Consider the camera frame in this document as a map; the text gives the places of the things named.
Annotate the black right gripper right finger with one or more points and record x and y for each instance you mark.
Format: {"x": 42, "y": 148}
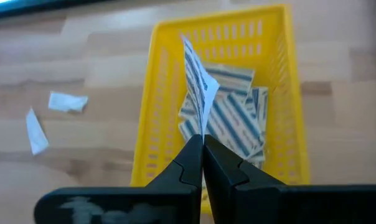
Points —
{"x": 222, "y": 174}

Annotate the knuckle fabric bandage packet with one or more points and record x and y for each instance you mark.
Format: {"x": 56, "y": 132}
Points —
{"x": 234, "y": 77}

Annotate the twisted white strip packet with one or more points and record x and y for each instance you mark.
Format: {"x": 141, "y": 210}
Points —
{"x": 68, "y": 102}

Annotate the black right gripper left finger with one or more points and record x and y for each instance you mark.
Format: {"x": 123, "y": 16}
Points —
{"x": 188, "y": 171}

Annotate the yellow plastic basket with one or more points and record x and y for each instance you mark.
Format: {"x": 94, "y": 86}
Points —
{"x": 163, "y": 93}

